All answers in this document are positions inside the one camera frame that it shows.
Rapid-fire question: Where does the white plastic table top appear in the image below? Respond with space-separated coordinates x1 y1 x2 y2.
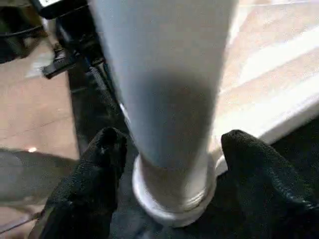
119 0 319 229

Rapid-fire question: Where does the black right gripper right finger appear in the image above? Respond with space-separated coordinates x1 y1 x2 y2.
206 129 319 239

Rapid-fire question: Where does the white plastic table leg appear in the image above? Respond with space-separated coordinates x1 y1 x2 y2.
89 0 239 208

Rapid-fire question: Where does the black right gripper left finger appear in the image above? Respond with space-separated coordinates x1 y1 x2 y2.
28 126 128 239

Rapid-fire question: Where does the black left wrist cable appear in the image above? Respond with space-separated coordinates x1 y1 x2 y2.
0 26 47 39

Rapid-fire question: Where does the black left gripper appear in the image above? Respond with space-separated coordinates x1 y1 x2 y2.
41 13 128 132

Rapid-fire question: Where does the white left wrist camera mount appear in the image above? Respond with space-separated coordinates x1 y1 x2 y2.
29 0 93 19

